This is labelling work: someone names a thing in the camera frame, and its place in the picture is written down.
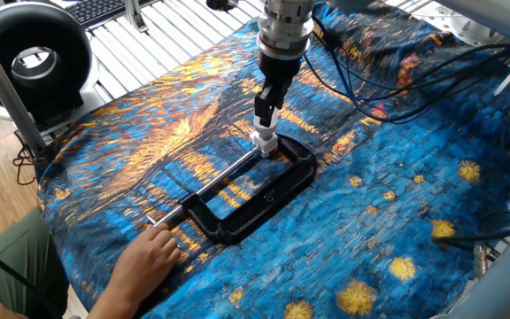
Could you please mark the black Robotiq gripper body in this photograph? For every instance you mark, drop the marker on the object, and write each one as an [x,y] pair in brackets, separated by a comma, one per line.
[279,71]

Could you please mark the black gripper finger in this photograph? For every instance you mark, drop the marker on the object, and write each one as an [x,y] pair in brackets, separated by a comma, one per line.
[283,96]
[265,106]

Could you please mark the white light bulb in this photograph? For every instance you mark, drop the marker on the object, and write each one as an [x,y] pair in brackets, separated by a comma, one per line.
[267,132]

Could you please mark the white lamp socket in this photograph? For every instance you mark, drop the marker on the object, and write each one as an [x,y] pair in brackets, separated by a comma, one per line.
[264,144]

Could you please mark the black C-clamp with silver screw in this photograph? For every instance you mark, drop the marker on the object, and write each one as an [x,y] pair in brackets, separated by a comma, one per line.
[272,195]

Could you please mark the person's right hand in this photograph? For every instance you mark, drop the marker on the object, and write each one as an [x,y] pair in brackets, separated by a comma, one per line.
[142,270]

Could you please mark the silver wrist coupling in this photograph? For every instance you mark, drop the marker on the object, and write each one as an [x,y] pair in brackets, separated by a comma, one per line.
[286,31]

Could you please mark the black round knob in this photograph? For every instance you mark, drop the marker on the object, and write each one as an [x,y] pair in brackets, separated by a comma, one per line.
[219,4]

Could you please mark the starry night painting tablecloth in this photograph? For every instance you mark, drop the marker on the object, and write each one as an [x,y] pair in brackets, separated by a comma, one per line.
[370,221]

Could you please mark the black keyboard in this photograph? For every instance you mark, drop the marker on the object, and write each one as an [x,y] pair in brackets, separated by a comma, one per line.
[95,9]

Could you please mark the silver cylinder base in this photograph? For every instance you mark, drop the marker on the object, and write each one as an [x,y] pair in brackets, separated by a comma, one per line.
[472,33]

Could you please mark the silver metal plug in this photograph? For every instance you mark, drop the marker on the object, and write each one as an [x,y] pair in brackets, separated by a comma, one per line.
[481,261]

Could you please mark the green trousers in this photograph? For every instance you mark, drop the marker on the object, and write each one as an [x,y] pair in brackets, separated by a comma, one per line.
[11,252]

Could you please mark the aluminium bracket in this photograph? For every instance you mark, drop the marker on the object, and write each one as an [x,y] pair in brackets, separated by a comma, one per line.
[133,15]

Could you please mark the aluminium frame post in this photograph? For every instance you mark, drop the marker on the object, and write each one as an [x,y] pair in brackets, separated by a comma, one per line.
[7,93]

